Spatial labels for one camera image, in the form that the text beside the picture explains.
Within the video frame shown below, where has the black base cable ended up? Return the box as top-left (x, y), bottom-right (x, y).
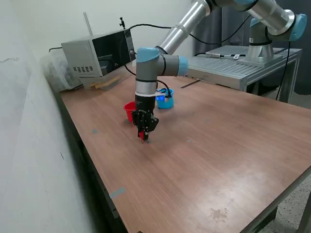
top-left (276, 41), bottom-right (291, 100)

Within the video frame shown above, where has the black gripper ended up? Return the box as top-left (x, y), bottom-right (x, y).
top-left (131, 93), bottom-right (160, 142)

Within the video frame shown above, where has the clear plastic bag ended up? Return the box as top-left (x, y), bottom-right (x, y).
top-left (40, 52), bottom-right (83, 93)

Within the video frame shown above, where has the white thin rod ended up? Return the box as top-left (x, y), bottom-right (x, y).
top-left (83, 11), bottom-right (94, 36)

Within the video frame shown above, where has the black tape strip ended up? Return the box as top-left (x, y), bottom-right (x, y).
top-left (180, 80), bottom-right (202, 89)

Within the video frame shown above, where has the red plastic cup bin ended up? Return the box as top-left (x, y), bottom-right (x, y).
top-left (123, 101), bottom-right (138, 122)

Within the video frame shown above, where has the clear acrylic microwave stand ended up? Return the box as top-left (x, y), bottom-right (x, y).
top-left (79, 65), bottom-right (136, 91)

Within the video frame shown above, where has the wooden strip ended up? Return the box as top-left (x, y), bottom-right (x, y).
top-left (94, 80), bottom-right (116, 89)
top-left (89, 75), bottom-right (121, 87)

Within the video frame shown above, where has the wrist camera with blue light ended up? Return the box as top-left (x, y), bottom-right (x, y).
top-left (155, 87), bottom-right (173, 102)

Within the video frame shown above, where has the aluminium robot base platform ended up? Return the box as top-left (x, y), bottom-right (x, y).
top-left (187, 45), bottom-right (303, 104)

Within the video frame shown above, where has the blue plastic cup bin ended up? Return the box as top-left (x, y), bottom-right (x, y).
top-left (155, 88), bottom-right (175, 110)

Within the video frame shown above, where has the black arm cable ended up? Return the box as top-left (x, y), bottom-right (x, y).
top-left (122, 14), bottom-right (252, 76)

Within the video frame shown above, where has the silver microwave black door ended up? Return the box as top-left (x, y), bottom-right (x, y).
top-left (60, 28), bottom-right (137, 79)

